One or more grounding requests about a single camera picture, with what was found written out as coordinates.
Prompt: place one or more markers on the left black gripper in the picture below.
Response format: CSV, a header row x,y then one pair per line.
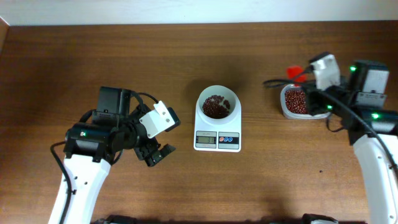
x,y
145,153

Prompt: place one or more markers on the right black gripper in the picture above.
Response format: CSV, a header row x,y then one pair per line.
x,y
311,101

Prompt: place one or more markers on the orange measuring scoop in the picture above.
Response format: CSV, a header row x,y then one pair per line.
x,y
297,74

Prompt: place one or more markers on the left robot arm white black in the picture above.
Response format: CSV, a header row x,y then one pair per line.
x,y
121,121

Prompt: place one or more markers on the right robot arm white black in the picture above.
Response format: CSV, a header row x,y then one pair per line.
x,y
372,130

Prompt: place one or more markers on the white digital kitchen scale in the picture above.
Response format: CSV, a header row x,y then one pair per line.
x,y
220,134

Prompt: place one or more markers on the red beans in container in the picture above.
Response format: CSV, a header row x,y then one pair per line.
x,y
295,101

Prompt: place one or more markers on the clear plastic bean container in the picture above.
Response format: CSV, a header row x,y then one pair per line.
x,y
290,115

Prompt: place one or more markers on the red beans in bowl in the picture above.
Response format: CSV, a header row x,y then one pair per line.
x,y
216,107

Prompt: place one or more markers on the white round bowl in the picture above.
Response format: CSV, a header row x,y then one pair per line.
x,y
217,90

